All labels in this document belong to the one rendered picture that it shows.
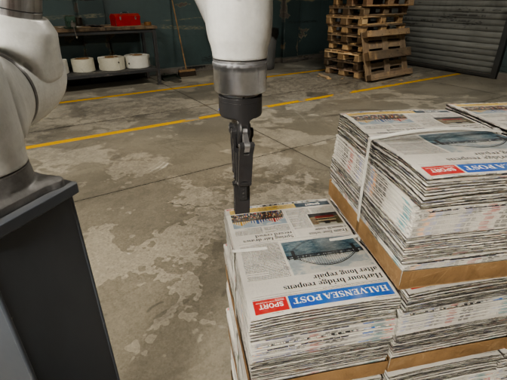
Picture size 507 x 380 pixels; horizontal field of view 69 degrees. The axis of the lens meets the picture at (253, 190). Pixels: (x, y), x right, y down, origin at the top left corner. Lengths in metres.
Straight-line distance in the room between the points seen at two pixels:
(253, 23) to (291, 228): 0.47
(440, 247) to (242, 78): 0.45
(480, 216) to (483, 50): 7.52
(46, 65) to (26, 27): 0.07
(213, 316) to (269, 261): 1.07
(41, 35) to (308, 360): 0.79
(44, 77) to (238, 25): 0.41
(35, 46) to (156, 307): 1.36
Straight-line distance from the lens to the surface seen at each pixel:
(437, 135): 0.85
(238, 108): 0.63
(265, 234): 0.85
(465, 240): 0.76
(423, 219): 0.68
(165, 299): 1.93
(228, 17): 0.59
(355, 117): 0.89
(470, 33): 8.33
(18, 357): 0.85
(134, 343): 1.78
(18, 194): 0.72
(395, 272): 0.74
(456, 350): 0.97
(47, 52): 0.84
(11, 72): 0.75
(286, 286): 0.72
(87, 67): 6.51
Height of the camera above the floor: 1.31
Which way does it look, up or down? 28 degrees down
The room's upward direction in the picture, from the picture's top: straight up
